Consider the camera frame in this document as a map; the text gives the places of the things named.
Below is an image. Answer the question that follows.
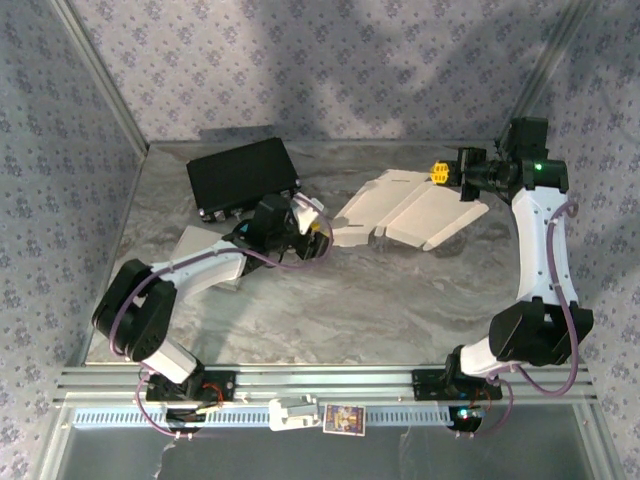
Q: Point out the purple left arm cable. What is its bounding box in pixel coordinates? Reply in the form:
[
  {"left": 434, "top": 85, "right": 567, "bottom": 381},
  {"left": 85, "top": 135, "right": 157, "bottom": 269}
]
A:
[{"left": 107, "top": 192, "right": 335, "bottom": 444}]

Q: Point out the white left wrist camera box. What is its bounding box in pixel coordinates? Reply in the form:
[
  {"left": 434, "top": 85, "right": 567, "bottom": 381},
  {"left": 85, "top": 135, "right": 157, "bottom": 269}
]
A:
[{"left": 291, "top": 195, "right": 315, "bottom": 235}]

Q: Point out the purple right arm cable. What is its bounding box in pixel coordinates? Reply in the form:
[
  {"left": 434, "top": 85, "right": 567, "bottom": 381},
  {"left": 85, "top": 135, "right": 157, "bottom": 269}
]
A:
[{"left": 487, "top": 202, "right": 584, "bottom": 441}]

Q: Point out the black hard carry case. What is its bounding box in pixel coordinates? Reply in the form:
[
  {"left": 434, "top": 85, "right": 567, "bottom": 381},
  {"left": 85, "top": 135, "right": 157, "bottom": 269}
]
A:
[{"left": 185, "top": 137, "right": 302, "bottom": 224}]

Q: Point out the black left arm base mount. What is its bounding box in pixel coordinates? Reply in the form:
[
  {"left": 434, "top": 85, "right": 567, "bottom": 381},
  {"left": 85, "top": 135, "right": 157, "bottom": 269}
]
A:
[{"left": 144, "top": 367, "right": 237, "bottom": 434}]

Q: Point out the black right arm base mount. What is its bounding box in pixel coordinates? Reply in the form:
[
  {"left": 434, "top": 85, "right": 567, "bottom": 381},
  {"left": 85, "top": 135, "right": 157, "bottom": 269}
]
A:
[{"left": 410, "top": 367, "right": 504, "bottom": 432}]

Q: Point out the white plastic bracket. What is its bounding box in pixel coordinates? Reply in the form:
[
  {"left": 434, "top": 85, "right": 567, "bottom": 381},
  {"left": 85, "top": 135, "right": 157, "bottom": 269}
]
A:
[{"left": 268, "top": 394, "right": 321, "bottom": 432}]

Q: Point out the aluminium table side rail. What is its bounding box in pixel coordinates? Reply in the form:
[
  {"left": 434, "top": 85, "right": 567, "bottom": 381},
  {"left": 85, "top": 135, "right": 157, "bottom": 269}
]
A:
[{"left": 74, "top": 142, "right": 151, "bottom": 366}]

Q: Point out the white cardboard mailer box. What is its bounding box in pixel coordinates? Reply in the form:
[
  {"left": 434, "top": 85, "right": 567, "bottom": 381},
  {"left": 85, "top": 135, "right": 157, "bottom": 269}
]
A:
[
  {"left": 332, "top": 168, "right": 490, "bottom": 253},
  {"left": 174, "top": 224, "right": 246, "bottom": 294}
]

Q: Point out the aluminium rail beam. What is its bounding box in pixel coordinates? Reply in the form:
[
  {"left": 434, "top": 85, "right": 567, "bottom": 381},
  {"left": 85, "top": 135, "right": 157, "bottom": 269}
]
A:
[{"left": 53, "top": 363, "right": 599, "bottom": 407}]

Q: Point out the small picture card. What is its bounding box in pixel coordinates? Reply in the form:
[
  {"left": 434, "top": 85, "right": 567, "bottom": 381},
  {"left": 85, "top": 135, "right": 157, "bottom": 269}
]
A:
[{"left": 323, "top": 403, "right": 367, "bottom": 436}]

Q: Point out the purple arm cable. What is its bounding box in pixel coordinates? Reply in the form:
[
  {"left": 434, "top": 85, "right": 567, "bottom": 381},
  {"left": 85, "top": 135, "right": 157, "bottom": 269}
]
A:
[
  {"left": 487, "top": 202, "right": 584, "bottom": 441},
  {"left": 107, "top": 192, "right": 335, "bottom": 444}
]

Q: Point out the white slotted cable duct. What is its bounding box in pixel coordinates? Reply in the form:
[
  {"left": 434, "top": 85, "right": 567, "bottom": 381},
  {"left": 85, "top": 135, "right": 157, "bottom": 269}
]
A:
[{"left": 72, "top": 402, "right": 451, "bottom": 430}]

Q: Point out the aluminium frame post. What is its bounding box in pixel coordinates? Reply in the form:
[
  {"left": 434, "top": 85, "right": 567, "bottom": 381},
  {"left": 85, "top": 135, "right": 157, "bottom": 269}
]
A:
[
  {"left": 49, "top": 0, "right": 151, "bottom": 154},
  {"left": 497, "top": 0, "right": 599, "bottom": 151}
]

